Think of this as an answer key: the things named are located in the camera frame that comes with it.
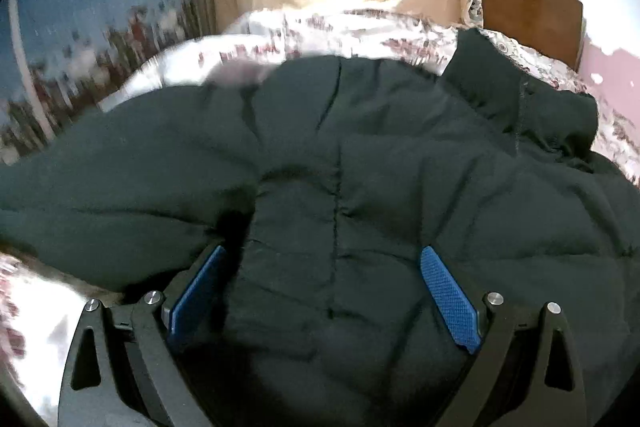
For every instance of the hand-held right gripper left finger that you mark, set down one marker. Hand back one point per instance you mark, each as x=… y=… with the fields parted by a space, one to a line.
x=195 y=297

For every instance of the floral satin bedspread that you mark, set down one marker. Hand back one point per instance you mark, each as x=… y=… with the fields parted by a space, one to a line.
x=350 y=32

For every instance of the dark puffer jacket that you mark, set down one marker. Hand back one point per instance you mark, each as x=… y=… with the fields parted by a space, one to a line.
x=350 y=132

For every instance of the brown wooden headboard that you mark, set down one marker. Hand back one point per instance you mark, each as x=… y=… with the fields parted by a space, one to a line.
x=530 y=7

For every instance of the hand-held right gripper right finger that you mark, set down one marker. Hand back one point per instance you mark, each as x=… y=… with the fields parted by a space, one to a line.
x=450 y=302

